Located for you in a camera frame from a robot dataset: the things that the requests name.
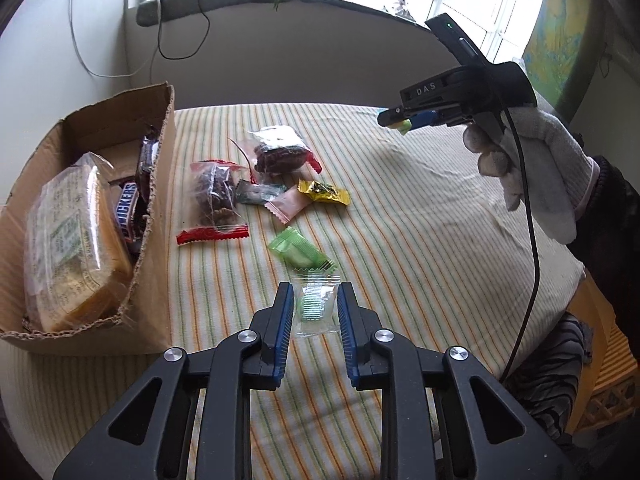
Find brown cardboard box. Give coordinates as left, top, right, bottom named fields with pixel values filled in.
left=0, top=82, right=177, bottom=357

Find bagged sliced bread loaf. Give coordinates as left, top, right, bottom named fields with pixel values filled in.
left=22, top=152, right=135, bottom=333

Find yellow candy packet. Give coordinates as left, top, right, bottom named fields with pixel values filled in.
left=297, top=179, right=351, bottom=207

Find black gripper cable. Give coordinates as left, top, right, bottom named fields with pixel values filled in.
left=497, top=107, right=542, bottom=381

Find person's right forearm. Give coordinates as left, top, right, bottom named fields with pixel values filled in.
left=570, top=155, right=640, bottom=331

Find clear date packet red ends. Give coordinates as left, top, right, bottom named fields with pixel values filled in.
left=227, top=125, right=323, bottom=186
left=176, top=160, right=250, bottom=246

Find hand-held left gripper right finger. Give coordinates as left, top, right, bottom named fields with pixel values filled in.
left=336, top=281, right=581, bottom=480

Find zebra print cloth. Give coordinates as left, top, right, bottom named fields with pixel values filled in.
left=505, top=312, right=596, bottom=441

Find green candy packet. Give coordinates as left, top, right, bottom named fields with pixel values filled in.
left=266, top=226, right=337, bottom=273

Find clear mint candy packet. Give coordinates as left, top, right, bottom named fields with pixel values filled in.
left=291, top=269, right=342, bottom=338

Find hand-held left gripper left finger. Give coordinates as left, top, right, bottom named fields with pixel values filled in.
left=52, top=281, right=296, bottom=480

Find yellow blue wall poster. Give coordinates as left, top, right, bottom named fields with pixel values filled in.
left=520, top=0, right=608, bottom=111

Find person's right hand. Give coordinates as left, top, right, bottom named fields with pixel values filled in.
left=462, top=105, right=601, bottom=245

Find thin white cable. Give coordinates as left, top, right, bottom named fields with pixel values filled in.
left=67, top=0, right=163, bottom=78

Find grey candy packet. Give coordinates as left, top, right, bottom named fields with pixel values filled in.
left=235, top=179, right=287, bottom=206

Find pink candy packet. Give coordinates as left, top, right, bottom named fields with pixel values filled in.
left=264, top=189, right=312, bottom=224

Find dark stone window sill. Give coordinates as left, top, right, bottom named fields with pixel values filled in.
left=136, top=0, right=436, bottom=36

